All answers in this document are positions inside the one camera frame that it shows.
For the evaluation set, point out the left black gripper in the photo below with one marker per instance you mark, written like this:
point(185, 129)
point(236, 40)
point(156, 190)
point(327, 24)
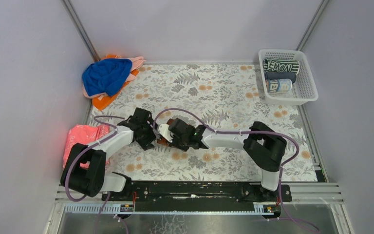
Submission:
point(149, 136)

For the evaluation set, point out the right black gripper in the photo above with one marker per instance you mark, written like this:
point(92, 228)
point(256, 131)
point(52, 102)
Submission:
point(175, 135)

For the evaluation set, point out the brown towel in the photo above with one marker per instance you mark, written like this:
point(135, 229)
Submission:
point(161, 140)

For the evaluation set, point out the orange blue rabbit towel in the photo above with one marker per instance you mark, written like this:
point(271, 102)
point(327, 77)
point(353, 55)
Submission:
point(278, 86)

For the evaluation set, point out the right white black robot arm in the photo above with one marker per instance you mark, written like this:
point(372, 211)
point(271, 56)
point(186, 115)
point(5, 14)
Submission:
point(264, 146)

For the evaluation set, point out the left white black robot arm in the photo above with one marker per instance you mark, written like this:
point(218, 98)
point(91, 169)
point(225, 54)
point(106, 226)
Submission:
point(84, 171)

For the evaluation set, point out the floral table mat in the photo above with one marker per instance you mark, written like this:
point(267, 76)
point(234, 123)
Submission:
point(224, 97)

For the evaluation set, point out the pink patterned towel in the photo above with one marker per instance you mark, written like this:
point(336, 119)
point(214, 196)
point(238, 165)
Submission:
point(83, 134)

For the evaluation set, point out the light pink towel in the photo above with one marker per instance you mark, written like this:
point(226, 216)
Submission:
point(135, 63)

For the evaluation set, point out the dark blue rolled towel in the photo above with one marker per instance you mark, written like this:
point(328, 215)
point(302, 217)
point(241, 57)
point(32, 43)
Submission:
point(280, 75)

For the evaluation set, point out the striped lemon rolled towel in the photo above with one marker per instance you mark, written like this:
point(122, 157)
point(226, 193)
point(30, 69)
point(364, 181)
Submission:
point(281, 65)

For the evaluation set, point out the white plastic basket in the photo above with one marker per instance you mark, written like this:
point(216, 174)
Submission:
point(303, 90)

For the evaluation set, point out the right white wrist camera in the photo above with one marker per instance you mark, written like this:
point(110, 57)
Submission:
point(163, 130)

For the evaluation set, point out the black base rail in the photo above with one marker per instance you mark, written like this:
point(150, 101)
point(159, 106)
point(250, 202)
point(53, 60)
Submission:
point(198, 196)

